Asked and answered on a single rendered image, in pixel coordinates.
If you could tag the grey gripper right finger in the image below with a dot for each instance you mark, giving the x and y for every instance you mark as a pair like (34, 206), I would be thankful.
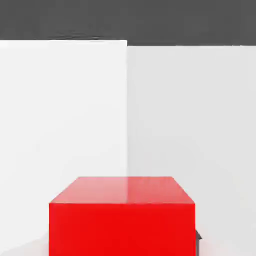
(198, 243)

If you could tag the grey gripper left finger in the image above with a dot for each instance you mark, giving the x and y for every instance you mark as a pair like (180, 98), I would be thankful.
(34, 249)

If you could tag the small red cube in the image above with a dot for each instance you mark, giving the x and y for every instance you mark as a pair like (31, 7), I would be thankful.
(122, 228)

